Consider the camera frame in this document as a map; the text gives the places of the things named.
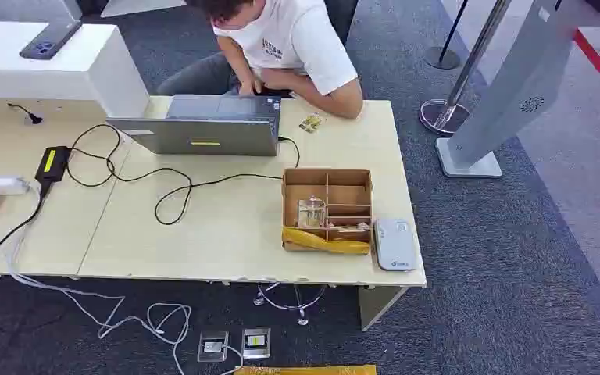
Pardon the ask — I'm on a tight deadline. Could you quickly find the black power adapter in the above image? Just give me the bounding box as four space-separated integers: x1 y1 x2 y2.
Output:
34 145 72 184

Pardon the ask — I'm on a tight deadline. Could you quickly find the grey kiosk stand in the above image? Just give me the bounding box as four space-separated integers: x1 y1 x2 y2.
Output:
435 0 600 180

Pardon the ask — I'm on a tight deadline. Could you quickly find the steel floor socket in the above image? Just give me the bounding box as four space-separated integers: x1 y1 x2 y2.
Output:
241 327 272 360
197 330 230 363

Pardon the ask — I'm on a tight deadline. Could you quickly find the yellow tape strip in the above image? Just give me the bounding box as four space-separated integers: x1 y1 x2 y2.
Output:
282 227 371 255

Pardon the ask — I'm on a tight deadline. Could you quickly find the grey card reader device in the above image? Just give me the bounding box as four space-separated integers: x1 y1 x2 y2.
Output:
373 218 417 272

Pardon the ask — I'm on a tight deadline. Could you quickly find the grey laptop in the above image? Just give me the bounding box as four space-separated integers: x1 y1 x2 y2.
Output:
106 93 282 158

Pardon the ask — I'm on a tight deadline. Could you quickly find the small yellow packet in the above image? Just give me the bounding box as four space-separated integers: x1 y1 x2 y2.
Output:
299 112 325 134

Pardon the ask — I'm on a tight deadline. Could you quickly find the white cable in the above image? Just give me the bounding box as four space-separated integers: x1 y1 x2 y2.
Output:
5 182 245 375

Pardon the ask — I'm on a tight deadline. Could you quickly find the person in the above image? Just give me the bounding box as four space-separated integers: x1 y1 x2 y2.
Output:
155 0 365 120

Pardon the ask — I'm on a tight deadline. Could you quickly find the white counter block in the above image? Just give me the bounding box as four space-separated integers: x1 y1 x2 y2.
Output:
0 20 150 119

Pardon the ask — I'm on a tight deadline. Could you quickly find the black power cable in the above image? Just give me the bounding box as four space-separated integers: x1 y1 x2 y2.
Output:
0 123 302 267

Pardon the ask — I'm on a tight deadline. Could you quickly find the small black plug cable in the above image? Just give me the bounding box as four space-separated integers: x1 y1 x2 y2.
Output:
7 102 44 126

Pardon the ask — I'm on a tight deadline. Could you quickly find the wooden card box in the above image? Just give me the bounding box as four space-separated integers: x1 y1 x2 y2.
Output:
281 167 374 255

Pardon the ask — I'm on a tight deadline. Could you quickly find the black stanchion post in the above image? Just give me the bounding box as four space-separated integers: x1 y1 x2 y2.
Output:
423 0 471 71

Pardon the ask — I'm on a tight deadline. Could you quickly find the dark blue smartphone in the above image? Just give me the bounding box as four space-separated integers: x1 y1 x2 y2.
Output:
19 20 83 61

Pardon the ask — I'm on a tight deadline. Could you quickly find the yellow package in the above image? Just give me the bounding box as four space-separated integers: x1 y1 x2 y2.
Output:
234 364 377 375

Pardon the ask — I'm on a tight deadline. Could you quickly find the chrome stanchion post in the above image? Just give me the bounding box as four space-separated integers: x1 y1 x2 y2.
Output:
418 0 513 138

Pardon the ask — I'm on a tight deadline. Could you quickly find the pale wooden desk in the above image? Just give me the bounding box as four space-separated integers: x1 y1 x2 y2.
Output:
0 95 428 332

